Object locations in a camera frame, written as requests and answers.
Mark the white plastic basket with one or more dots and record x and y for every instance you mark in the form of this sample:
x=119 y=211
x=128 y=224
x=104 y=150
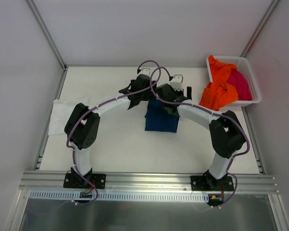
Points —
x=245 y=69

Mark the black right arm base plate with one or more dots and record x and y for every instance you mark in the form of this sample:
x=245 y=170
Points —
x=209 y=183

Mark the orange t shirt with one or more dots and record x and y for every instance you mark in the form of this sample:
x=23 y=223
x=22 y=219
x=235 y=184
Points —
x=218 y=93

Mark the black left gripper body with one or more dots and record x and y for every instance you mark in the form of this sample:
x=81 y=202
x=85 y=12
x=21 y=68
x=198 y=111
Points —
x=124 y=89

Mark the aluminium mounting rail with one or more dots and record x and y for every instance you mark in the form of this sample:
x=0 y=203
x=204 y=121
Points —
x=148 y=182

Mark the folded white t shirt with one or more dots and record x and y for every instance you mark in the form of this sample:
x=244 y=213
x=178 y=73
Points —
x=60 y=114

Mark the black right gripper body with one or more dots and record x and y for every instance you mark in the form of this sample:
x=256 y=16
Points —
x=186 y=96

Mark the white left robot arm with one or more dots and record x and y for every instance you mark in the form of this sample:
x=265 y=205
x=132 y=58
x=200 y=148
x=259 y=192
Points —
x=82 y=128

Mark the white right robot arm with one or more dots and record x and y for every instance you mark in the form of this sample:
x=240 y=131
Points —
x=226 y=133

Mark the white slotted cable duct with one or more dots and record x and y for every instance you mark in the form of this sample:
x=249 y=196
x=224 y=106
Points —
x=121 y=196

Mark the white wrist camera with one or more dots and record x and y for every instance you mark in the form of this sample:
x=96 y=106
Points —
x=177 y=82
x=145 y=71

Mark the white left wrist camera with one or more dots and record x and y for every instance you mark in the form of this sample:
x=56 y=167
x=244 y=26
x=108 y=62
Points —
x=145 y=71

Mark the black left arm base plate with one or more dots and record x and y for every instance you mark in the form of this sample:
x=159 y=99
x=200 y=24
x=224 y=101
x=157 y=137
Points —
x=74 y=181

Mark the pink t shirt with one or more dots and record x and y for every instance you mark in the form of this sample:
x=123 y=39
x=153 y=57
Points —
x=237 y=80

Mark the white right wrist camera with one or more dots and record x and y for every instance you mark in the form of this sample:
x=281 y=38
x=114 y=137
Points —
x=177 y=82

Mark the blue printed t shirt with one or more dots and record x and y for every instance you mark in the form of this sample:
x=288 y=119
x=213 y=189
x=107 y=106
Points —
x=157 y=119

